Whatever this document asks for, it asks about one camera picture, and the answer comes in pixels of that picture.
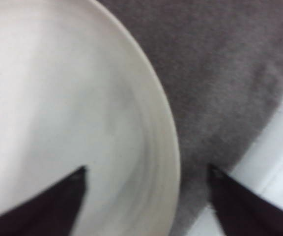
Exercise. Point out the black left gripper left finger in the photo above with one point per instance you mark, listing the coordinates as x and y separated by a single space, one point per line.
52 212

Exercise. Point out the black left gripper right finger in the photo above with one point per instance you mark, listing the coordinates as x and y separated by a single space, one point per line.
242 213

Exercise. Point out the white plate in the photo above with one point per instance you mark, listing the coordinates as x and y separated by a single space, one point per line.
76 92

